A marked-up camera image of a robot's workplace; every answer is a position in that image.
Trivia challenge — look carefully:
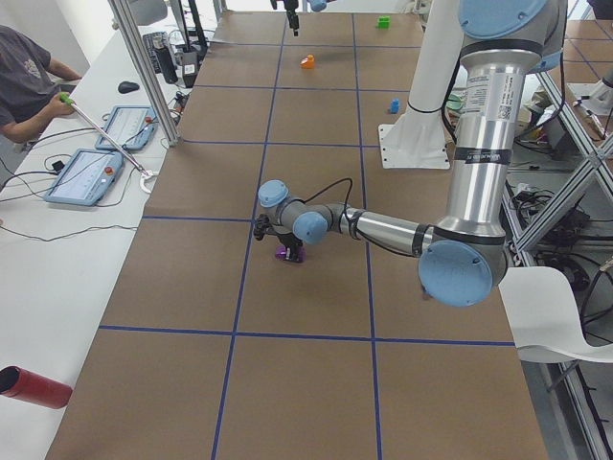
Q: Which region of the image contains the green block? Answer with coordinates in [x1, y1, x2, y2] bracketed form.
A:
[376, 15, 391, 29]

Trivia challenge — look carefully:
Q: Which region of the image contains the seated person grey shirt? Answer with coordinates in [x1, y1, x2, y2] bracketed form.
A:
[1, 26, 80, 144]

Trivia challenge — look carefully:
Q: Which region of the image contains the blue teach pendant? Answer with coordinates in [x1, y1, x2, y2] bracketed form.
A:
[43, 149, 124, 206]
[103, 105, 157, 150]

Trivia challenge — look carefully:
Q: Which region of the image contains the near blue teach pendant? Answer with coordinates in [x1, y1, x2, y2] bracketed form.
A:
[43, 149, 124, 206]

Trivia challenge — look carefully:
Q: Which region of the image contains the orange trapezoid block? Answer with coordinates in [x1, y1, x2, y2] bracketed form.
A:
[300, 54, 315, 70]

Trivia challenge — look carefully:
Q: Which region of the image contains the metal reacher stick green handle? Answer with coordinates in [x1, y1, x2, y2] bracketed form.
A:
[58, 92, 158, 195]

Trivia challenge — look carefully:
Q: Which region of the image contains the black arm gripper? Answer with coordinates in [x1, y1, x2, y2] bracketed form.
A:
[270, 0, 300, 36]

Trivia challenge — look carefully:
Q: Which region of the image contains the red cylinder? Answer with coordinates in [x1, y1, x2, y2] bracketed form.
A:
[1, 366, 73, 409]

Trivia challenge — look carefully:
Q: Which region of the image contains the white paper sheet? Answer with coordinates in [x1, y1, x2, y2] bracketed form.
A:
[499, 266, 612, 363]

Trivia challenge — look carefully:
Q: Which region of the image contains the far blue teach pendant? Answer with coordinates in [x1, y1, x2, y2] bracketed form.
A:
[103, 105, 157, 150]

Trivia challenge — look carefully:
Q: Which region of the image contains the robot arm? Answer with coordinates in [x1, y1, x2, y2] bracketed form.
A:
[276, 0, 328, 263]

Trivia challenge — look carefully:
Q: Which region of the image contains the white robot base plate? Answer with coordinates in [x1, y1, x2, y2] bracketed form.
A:
[378, 123, 450, 170]

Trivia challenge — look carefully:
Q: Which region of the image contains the aluminium frame post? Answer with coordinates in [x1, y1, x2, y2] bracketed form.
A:
[108, 0, 179, 147]

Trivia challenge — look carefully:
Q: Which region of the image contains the purple trapezoid block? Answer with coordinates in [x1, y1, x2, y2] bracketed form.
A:
[275, 245, 305, 264]

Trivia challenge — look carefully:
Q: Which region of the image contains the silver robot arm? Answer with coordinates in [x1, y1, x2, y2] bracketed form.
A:
[253, 1, 568, 307]

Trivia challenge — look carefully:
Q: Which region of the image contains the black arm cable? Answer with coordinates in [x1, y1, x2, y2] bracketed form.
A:
[304, 177, 354, 217]

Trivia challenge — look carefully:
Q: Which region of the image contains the black computer mouse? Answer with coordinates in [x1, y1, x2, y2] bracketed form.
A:
[117, 80, 140, 94]

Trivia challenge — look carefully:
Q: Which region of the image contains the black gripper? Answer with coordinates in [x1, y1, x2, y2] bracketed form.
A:
[253, 215, 303, 261]

